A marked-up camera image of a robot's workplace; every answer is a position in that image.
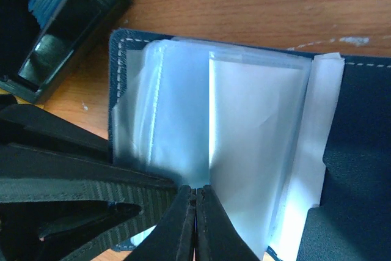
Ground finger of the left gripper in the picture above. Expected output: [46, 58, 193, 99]
[1, 144, 177, 260]
[1, 104, 108, 154]

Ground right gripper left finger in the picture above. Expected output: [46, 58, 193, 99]
[126, 186, 196, 260]

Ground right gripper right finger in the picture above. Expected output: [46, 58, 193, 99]
[195, 185, 259, 261]

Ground blue leather card holder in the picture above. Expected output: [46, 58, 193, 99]
[108, 29, 390, 260]

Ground black bin with blue cards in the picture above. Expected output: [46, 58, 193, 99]
[1, 0, 132, 103]

